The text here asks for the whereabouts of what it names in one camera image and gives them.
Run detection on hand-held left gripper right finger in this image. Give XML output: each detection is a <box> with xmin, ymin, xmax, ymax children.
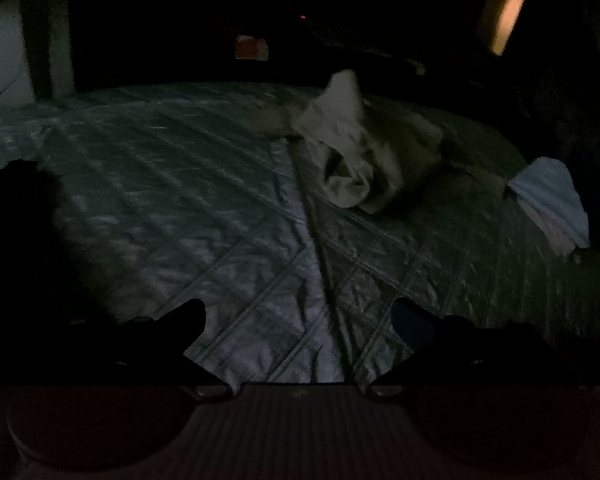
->
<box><xmin>365</xmin><ymin>297</ymin><xmax>581</xmax><ymax>386</ymax></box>

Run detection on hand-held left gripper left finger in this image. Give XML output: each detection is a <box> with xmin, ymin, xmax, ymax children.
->
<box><xmin>10</xmin><ymin>298</ymin><xmax>231</xmax><ymax>386</ymax></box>

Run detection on beige garment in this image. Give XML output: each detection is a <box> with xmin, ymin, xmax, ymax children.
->
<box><xmin>250</xmin><ymin>69</ymin><xmax>508</xmax><ymax>214</ymax></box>

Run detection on grey quilted bedspread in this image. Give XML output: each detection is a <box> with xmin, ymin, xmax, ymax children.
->
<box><xmin>0</xmin><ymin>81</ymin><xmax>600</xmax><ymax>386</ymax></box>

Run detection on folded dark cloth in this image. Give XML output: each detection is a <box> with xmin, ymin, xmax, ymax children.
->
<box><xmin>0</xmin><ymin>159</ymin><xmax>126</xmax><ymax>386</ymax></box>

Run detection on lit window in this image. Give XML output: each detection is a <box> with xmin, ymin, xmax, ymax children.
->
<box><xmin>479</xmin><ymin>0</ymin><xmax>525</xmax><ymax>57</ymax></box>

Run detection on dark bed post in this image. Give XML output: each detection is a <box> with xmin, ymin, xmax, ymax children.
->
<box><xmin>21</xmin><ymin>0</ymin><xmax>77</xmax><ymax>102</ymax></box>

